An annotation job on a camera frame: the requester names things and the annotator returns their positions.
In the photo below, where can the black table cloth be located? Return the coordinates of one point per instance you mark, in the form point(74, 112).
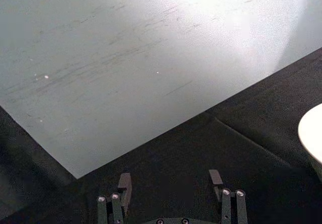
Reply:
point(226, 146)

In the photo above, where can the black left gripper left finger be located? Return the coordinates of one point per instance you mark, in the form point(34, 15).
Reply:
point(115, 204)

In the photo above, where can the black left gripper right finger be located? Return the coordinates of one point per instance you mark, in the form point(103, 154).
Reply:
point(234, 204)

